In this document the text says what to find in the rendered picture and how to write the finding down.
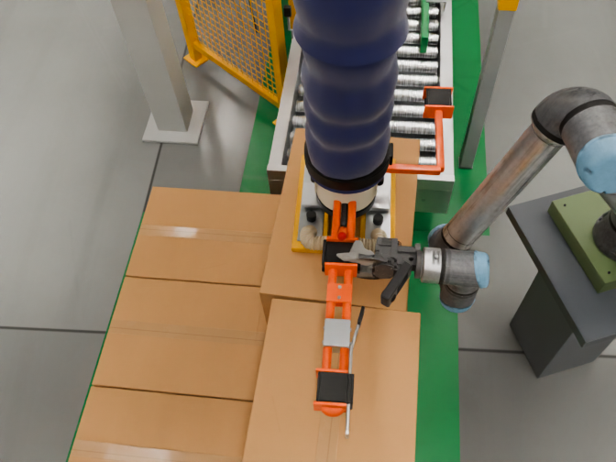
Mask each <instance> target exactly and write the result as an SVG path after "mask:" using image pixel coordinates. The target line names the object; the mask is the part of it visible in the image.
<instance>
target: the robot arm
mask: <svg viewBox="0 0 616 462"><path fill-rule="evenodd" d="M531 119H532V123H531V124H530V125H529V126H528V127H527V129H526V130H525V131H524V132H523V133H522V135H521V136H520V137H519V138H518V140H517V141H516V142H515V143H514V144H513V146H512V147H511V148H510V149H509V151H508V152H507V153H506V154H505V155H504V157H503V158H502V159H501V160H500V162H499V163H498V164H497V165H496V166H495V168H494V169H493V170H492V171H491V172H490V174H489V175H488V176H487V177H486V179H485V180H484V181H483V182H482V183H481V184H480V186H479V187H478V188H477V189H476V190H475V191H474V192H473V193H472V195H471V196H470V197H469V198H468V199H467V201H466V202H465V203H464V204H463V206H462V207H461V208H460V209H459V210H458V212H457V213H456V214H455V215H454V217H453V218H452V219H451V220H450V221H449V223H448V224H442V225H438V226H437V227H435V228H434V229H432V230H431V232H430V233H429V235H428V247H424V248H423V252H422V250H421V244H415V246H414V247H407V246H402V243H401V242H400V241H398V238H390V237H378V238H377V242H376V246H375V252H376V253H375V254H374V253H373V252H372V251H371V250H367V249H365V248H364V246H363V243H362V242H361V241H359V240H356V241H355V242H354V243H353V246H352V248H351V249H350V252H349V253H338V254H336V256H337V257H339V258H340V259H342V260H343V261H350V262H352V263H360V273H359V274H357V277H358V278H360V279H367V280H379V279H390V278H392V277H393V278H392V279H391V280H390V282H389V284H388V285H387V287H386V288H385V290H383V291H382V293H381V296H380V303H381V304H382V305H384V306H386V307H390V305H391V303H393V302H394V301H395V299H396V296H397V295H398V293H399V292H400V290H401V289H402V287H403V285H404V284H405V282H406V281H407V280H408V279H409V277H410V276H411V271H414V278H415V279H420V277H421V282H424V283H434V284H439V285H440V289H441V291H440V293H439V298H440V302H441V304H442V305H443V306H444V307H445V308H446V309H447V310H448V311H450V312H452V313H463V312H465V311H467V310H468V309H469V308H470V307H471V306H472V304H473V303H474V301H475V297H476V295H477V292H478V290H479V288H480V289H483V288H487V287H488V285H489V279H490V259H489V255H488V254H487V253H485V252H479V251H477V250H475V251H469V249H470V248H471V246H472V245H473V243H474V242H475V241H476V240H477V239H478V238H479V237H480V235H481V234H482V233H483V232H484V231H485V230H486V229H487V228H488V227H489V226H490V225H491V224H492V222H493V221H494V220H495V219H496V218H497V217H498V216H499V215H500V214H501V213H502V212H503V211H504V209H505V208H506V207H507V206H508V205H509V204H510V203H511V202H512V201H513V200H514V199H515V198H516V196H517V195H518V194H519V193H520V192H521V191H522V190H523V189H524V188H525V187H526V186H527V185H528V183H529V182H530V181H531V180H532V179H533V178H534V177H535V176H536V175H537V174H538V173H539V171H540V170H541V169H542V168H543V167H544V166H545V165H546V164H547V163H548V162H549V161H550V160H551V158H553V157H554V155H555V154H556V153H557V152H558V151H559V150H560V149H561V148H562V147H563V146H565V147H566V148H567V151H568V153H569V155H570V157H571V159H572V160H573V162H574V164H575V167H576V170H577V175H578V177H579V179H580V180H582V182H583V183H584V184H585V185H586V187H587V188H589V189H590V190H591V191H593V192H595V193H599V194H600V195H601V197H602V198H603V199H604V201H605V202H606V203H607V204H608V206H609V207H610V208H611V209H610V210H609V211H607V212H606V213H604V214H602V215H601V216H600V217H599V219H598V220H597V222H596V223H595V225H594V227H593V238H594V241H595V243H596V245H597V247H598V248H599V250H600V251H601V252H602V253H603V254H604V255H606V256H607V257H608V258H610V259H613V260H615V261H616V104H615V102H614V101H613V100H612V99H611V98H610V97H609V96H608V95H607V94H606V93H604V92H602V91H600V90H598V89H595V88H591V87H586V86H575V87H568V88H564V89H561V90H559V91H556V92H554V93H551V94H549V95H548V96H546V97H545V98H544V99H543V100H542V101H541V102H540V103H539V104H538V105H537V106H536V107H535V109H534V110H533V111H532V113H531ZM399 242H400V244H399ZM399 245H400V246H399Z"/></svg>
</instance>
